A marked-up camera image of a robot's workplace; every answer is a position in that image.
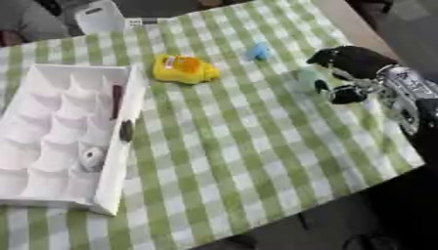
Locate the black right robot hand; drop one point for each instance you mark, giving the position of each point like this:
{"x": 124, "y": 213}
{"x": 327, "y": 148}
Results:
{"x": 358, "y": 60}

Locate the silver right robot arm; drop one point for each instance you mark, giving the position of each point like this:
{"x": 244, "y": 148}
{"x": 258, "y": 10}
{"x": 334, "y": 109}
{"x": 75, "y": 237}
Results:
{"x": 408, "y": 94}

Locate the white compartment box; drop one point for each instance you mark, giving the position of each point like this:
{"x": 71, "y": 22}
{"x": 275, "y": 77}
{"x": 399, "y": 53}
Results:
{"x": 62, "y": 136}

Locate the pale green translucent object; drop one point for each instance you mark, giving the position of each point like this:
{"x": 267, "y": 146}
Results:
{"x": 306, "y": 78}

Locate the small blue toy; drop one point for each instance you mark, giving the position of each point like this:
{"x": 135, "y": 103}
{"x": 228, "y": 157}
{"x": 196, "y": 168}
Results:
{"x": 259, "y": 51}

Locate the dark round object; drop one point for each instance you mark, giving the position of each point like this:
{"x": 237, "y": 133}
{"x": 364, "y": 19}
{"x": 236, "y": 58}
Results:
{"x": 126, "y": 131}

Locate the dark brown stick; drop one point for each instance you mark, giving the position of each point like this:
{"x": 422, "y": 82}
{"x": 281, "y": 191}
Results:
{"x": 117, "y": 101}

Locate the person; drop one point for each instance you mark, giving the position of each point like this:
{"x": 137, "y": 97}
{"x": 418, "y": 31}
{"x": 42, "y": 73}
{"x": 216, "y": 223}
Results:
{"x": 28, "y": 21}

